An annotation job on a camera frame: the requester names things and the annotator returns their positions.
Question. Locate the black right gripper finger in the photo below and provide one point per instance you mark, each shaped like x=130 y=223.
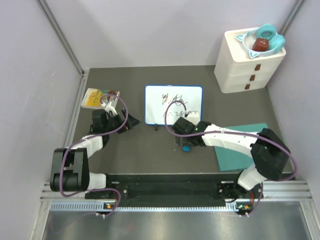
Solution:
x=177 y=141
x=192 y=142

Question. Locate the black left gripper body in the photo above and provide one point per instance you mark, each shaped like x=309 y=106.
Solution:
x=115 y=122

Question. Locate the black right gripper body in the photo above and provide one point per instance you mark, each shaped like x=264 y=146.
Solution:
x=184 y=140

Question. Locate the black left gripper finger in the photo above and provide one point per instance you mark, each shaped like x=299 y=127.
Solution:
x=125 y=128
x=130 y=119

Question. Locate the blue heart-shaped eraser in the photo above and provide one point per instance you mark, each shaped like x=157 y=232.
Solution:
x=186 y=148

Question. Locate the blue framed whiteboard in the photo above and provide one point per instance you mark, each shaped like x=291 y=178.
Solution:
x=170 y=102

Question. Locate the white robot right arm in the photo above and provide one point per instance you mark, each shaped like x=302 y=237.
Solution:
x=269 y=153

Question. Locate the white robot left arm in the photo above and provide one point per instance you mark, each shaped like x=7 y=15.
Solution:
x=71 y=166

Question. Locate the yellow picture book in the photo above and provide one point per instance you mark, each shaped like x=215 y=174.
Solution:
x=92 y=96

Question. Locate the teal foam pad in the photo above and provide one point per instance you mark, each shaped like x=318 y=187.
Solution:
x=230 y=160

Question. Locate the white three-drawer cabinet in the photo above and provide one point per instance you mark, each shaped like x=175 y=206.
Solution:
x=236 y=72

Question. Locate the brown cube toy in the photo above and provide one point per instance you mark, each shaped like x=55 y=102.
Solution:
x=260 y=45

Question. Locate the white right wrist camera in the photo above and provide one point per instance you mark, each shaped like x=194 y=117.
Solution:
x=193 y=117

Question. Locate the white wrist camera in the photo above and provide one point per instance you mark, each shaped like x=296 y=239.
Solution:
x=193 y=117
x=109 y=105

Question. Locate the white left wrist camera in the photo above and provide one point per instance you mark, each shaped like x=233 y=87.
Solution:
x=109 y=105

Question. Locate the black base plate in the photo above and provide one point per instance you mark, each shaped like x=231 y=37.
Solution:
x=176 y=190

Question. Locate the aluminium front rail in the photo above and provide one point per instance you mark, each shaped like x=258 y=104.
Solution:
x=292 y=191

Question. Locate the aluminium corner post left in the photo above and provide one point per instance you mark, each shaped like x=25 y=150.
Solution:
x=60 y=35

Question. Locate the aluminium corner post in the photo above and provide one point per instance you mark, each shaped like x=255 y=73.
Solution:
x=298 y=5
x=60 y=35

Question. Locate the aluminium corner post right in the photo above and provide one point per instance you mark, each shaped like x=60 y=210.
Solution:
x=298 y=5

